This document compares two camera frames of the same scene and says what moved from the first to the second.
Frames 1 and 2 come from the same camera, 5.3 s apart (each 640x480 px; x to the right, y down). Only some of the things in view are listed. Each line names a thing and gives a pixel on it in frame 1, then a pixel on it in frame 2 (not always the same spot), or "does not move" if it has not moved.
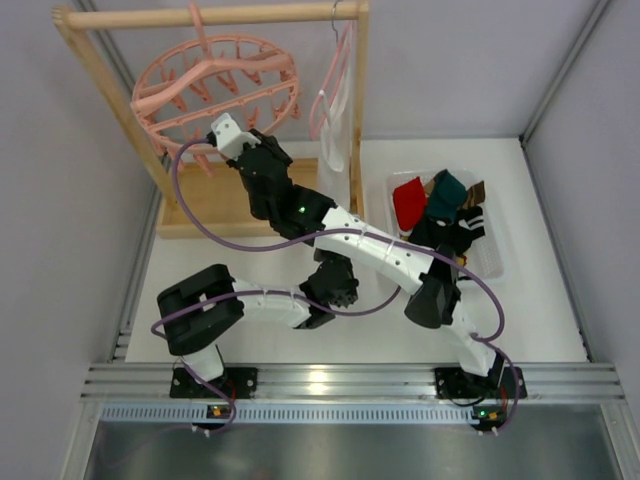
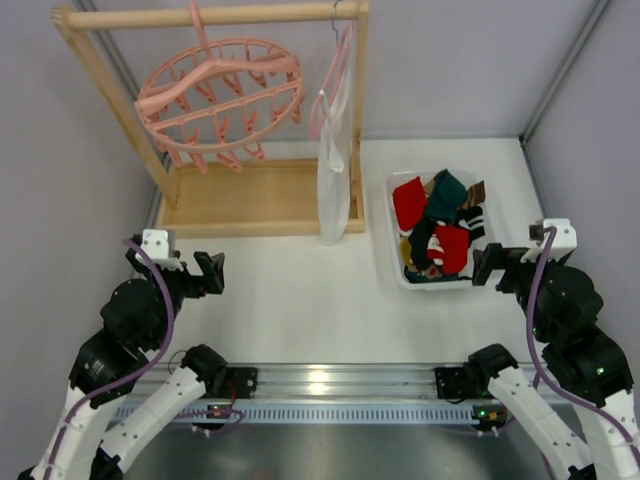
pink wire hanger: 337,71 does not move
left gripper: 338,298 to 198,275
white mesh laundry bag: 336,128 does not move
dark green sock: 447,194 does not move
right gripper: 257,154 to 500,270
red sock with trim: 410,202 does not move
